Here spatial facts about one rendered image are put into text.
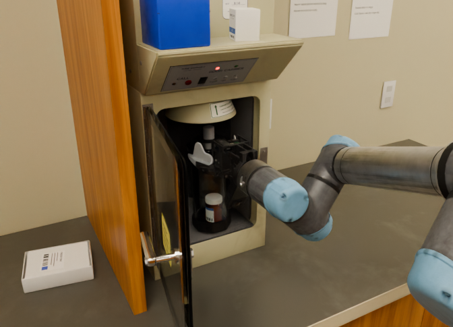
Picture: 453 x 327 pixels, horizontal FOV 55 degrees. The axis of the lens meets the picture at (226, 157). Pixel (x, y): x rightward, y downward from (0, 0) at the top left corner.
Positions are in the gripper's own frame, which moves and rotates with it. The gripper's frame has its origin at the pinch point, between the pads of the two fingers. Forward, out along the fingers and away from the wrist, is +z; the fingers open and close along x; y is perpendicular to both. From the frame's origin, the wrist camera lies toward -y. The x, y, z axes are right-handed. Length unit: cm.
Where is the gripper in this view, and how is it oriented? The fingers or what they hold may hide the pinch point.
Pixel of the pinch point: (209, 154)
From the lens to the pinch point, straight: 108.8
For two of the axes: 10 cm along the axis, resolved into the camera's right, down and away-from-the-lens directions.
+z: -4.7, -3.2, 8.2
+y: -0.1, -9.3, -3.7
